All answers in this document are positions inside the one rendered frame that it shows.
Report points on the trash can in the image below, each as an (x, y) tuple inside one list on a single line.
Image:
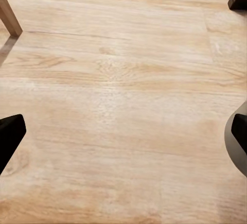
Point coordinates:
[(234, 149)]

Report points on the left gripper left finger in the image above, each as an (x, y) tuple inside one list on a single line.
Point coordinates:
[(12, 131)]

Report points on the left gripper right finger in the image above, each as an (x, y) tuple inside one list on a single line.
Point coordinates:
[(239, 130)]

